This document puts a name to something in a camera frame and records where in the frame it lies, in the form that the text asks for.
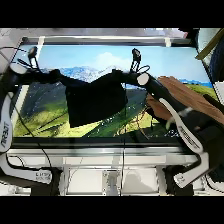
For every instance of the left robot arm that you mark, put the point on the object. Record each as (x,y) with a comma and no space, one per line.
(6,126)

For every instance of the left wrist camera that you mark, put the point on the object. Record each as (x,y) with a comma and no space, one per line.
(32,52)

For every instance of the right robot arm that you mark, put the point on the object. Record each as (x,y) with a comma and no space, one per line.
(186,133)

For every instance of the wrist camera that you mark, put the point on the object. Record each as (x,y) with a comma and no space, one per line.
(32,52)
(135,54)

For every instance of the brown clothes hanger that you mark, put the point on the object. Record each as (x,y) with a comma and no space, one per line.
(186,95)

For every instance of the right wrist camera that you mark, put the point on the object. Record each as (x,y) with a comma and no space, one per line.
(135,54)

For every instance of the black garment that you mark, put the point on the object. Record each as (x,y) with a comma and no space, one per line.
(95,101)

